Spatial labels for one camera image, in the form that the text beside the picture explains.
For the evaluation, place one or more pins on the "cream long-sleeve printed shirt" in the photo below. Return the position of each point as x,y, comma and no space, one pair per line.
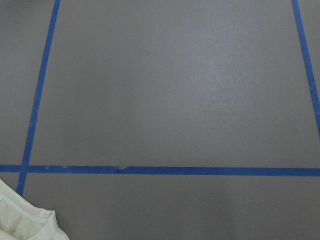
20,220

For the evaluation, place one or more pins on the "brown table cover mat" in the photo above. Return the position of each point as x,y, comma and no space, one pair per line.
164,119

